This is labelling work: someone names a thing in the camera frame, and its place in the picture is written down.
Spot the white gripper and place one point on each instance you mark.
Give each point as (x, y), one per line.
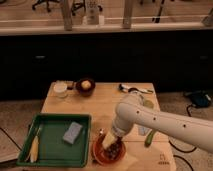
(112, 136)

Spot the dark grape bunch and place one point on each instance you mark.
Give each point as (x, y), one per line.
(113, 151)

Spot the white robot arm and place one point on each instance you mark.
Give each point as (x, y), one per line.
(130, 110)

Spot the red bowl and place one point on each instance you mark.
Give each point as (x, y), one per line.
(99, 153)

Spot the dark brown bowl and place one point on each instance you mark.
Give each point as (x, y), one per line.
(83, 92)

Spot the wooden table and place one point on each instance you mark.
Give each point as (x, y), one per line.
(100, 105)

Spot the green cucumber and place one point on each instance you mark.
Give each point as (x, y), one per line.
(149, 138)

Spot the blue sponge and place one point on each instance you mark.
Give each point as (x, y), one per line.
(72, 133)

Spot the black and white utensil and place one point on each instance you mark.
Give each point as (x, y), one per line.
(126, 88)

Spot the green plastic tray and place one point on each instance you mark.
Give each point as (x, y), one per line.
(53, 150)

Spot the yellow round fruit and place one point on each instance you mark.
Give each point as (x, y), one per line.
(86, 85)

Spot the white plastic cup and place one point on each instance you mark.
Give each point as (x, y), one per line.
(60, 89)

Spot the black device on floor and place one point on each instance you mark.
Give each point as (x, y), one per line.
(199, 98)

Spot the office chair base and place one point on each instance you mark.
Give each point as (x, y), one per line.
(38, 2)

